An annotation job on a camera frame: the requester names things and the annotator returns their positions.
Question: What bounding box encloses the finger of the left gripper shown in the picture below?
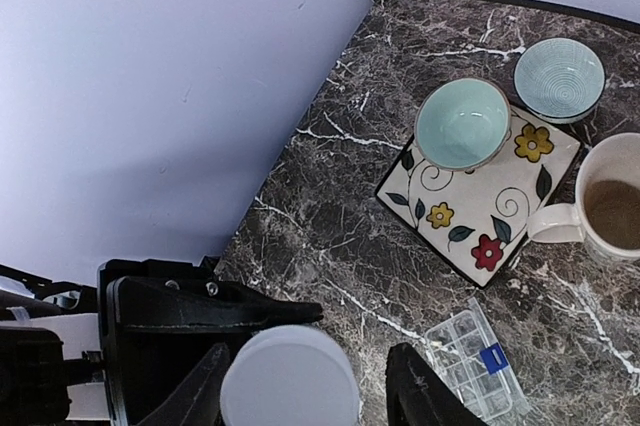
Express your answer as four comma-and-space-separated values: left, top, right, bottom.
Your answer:
107, 276, 323, 331

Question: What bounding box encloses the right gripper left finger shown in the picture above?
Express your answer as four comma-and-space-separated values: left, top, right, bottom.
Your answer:
127, 343, 231, 425

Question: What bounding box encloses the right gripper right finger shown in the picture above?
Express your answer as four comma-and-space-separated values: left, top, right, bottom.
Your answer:
385, 343, 486, 426

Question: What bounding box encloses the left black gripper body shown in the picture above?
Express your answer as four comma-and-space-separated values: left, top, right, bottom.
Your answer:
97, 259, 220, 425

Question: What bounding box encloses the clear plastic pill organizer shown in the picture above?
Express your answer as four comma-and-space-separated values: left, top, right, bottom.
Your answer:
424, 297, 531, 425

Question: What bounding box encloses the small white pill bottle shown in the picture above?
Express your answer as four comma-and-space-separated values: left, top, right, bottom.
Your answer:
220, 325, 360, 425

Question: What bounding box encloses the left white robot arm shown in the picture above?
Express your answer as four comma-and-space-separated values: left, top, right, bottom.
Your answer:
1, 257, 323, 425

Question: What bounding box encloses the floral rectangular ceramic plate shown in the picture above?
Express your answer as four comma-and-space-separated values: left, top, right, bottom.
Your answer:
376, 107, 584, 288

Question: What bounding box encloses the cream ceramic mug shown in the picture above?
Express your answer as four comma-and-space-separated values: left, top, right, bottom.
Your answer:
527, 132, 639, 264

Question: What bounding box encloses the light green ceramic bowl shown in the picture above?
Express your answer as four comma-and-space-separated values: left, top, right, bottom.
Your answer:
414, 77, 511, 171

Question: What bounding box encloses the blue striped ceramic bowl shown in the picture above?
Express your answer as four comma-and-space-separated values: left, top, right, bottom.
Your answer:
513, 38, 605, 124

